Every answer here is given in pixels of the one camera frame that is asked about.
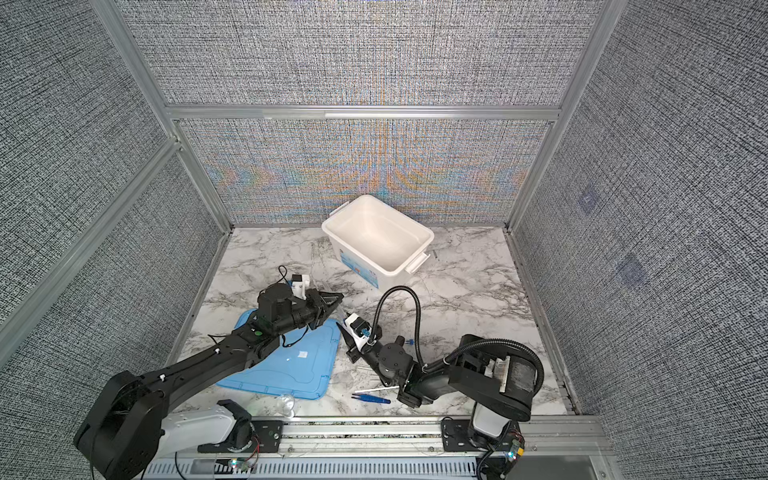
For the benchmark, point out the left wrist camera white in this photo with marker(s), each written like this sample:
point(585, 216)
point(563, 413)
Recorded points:
point(300, 283)

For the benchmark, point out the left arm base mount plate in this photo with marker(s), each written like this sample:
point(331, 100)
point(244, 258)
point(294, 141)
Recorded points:
point(252, 435)

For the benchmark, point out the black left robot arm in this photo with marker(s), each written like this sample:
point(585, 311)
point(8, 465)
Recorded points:
point(122, 431)

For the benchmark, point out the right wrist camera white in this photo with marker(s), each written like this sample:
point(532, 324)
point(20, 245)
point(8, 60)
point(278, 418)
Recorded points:
point(358, 330)

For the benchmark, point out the white plastic storage bin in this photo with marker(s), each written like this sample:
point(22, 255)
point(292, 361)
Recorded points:
point(377, 242)

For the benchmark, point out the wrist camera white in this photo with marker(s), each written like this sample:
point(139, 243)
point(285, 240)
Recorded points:
point(358, 330)
point(300, 283)

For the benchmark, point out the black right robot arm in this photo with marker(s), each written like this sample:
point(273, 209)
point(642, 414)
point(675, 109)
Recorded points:
point(501, 376)

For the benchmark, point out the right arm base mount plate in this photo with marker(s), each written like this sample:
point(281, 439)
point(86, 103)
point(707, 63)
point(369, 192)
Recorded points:
point(459, 435)

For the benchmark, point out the aluminium enclosure frame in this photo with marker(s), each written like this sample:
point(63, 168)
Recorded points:
point(162, 160)

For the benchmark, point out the blue plastic bin lid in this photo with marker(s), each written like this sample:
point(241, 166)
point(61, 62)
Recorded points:
point(302, 370)

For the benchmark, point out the white plastic pipette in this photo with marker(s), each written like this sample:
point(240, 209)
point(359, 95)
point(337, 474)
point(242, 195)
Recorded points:
point(376, 390)

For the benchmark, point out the blue plastic tweezers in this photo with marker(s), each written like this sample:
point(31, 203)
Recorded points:
point(370, 398)

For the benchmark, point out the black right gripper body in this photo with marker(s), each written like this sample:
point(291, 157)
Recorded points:
point(383, 354)

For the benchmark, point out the small clear glass flask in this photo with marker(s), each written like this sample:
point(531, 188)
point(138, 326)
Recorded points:
point(286, 405)

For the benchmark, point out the aluminium front rail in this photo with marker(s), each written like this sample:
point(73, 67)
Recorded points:
point(427, 447)

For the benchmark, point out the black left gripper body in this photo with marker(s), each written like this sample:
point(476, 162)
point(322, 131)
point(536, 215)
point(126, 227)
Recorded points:
point(302, 315)

